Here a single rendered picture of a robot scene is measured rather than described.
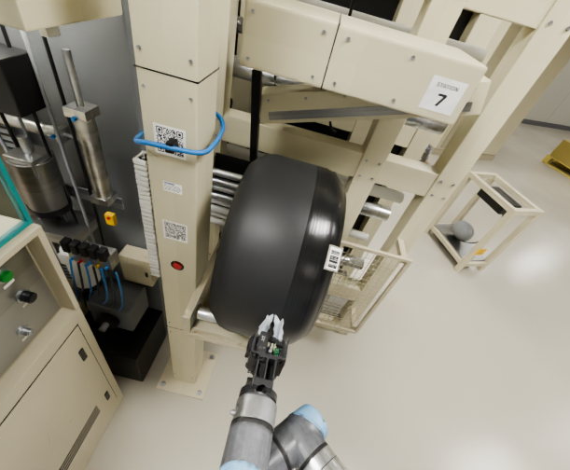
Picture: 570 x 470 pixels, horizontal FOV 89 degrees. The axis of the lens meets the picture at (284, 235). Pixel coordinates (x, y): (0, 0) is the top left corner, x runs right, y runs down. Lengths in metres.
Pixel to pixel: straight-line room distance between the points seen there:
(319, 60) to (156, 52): 0.40
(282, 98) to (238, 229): 0.52
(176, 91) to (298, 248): 0.42
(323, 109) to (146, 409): 1.71
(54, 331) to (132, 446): 0.92
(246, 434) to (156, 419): 1.40
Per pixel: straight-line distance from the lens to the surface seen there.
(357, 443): 2.08
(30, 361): 1.16
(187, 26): 0.66
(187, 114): 0.71
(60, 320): 1.20
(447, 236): 3.55
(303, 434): 0.68
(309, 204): 0.72
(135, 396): 1.99
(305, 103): 1.05
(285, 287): 0.70
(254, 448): 0.56
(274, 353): 0.63
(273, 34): 0.88
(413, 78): 0.90
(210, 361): 2.01
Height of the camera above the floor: 1.87
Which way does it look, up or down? 42 degrees down
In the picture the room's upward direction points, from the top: 17 degrees clockwise
